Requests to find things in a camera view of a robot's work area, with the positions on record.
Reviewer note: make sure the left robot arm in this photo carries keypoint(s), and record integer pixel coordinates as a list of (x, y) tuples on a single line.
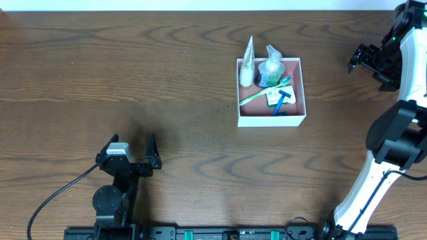
[(114, 203)]

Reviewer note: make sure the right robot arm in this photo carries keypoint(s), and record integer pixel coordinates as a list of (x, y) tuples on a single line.
[(397, 139)]

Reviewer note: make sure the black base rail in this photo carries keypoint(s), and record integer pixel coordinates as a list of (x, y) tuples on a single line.
[(172, 233)]

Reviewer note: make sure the white box pink interior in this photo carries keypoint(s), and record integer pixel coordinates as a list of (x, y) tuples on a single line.
[(256, 113)]

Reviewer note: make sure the clear soap pump bottle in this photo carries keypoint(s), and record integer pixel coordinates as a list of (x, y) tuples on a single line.
[(270, 71)]

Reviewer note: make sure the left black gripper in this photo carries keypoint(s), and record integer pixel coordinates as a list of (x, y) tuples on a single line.
[(134, 167)]

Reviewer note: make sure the white lotion tube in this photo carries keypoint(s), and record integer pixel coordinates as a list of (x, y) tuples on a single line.
[(247, 71)]

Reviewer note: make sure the green white toothbrush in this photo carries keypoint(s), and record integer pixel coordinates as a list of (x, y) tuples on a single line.
[(282, 83)]

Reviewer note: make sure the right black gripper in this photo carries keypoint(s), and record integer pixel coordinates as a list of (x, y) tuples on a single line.
[(368, 62)]

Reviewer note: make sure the green soap bar box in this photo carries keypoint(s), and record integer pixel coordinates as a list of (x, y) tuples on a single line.
[(273, 96)]

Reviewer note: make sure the blue disposable razor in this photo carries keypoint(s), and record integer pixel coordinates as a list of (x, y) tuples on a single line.
[(280, 101)]

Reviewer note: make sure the green red toothpaste tube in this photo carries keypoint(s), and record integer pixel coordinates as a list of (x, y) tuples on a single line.
[(285, 113)]

